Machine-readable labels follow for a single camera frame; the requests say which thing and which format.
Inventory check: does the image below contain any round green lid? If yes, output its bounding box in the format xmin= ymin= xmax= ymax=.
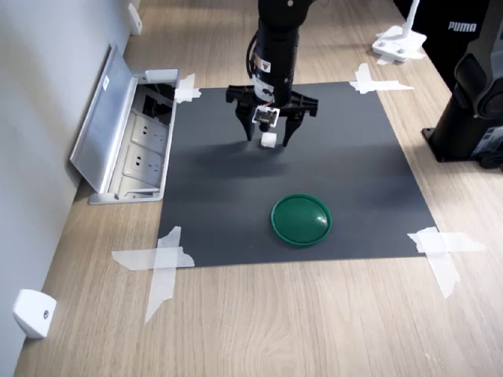
xmin=270 ymin=192 xmax=333 ymax=249

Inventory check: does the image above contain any white tape strip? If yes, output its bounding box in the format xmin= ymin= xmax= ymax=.
xmin=354 ymin=62 xmax=374 ymax=96
xmin=174 ymin=86 xmax=203 ymax=103
xmin=416 ymin=229 xmax=461 ymax=300
xmin=348 ymin=79 xmax=416 ymax=93
xmin=144 ymin=225 xmax=183 ymax=325
xmin=177 ymin=72 xmax=196 ymax=104
xmin=407 ymin=230 xmax=488 ymax=254
xmin=112 ymin=246 xmax=196 ymax=273

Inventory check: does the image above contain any dark grey mat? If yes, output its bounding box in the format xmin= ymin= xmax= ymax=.
xmin=157 ymin=81 xmax=439 ymax=269

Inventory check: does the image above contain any white power socket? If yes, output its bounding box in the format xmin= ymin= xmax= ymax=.
xmin=123 ymin=144 xmax=165 ymax=178
xmin=130 ymin=112 xmax=169 ymax=145

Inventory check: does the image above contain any white stand with flat foot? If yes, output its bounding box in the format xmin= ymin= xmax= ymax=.
xmin=371 ymin=0 xmax=428 ymax=66

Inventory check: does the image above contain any black fabric with white logo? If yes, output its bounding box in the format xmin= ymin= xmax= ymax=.
xmin=392 ymin=0 xmax=486 ymax=93

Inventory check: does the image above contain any grey partition panel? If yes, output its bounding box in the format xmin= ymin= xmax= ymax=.
xmin=0 ymin=0 xmax=140 ymax=377

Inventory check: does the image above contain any black cable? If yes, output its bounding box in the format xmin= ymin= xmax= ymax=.
xmin=246 ymin=31 xmax=261 ymax=79

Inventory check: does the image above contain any silver table cable duct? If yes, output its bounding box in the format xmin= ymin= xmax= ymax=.
xmin=88 ymin=68 xmax=182 ymax=206

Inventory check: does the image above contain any white slim wall bracket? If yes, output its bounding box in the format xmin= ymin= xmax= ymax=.
xmin=127 ymin=2 xmax=143 ymax=37

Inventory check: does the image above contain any silver hinged duct lid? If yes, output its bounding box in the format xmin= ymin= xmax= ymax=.
xmin=69 ymin=42 xmax=139 ymax=195

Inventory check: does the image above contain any white corner bracket with screw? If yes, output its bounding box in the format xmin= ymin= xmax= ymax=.
xmin=12 ymin=289 xmax=57 ymax=339

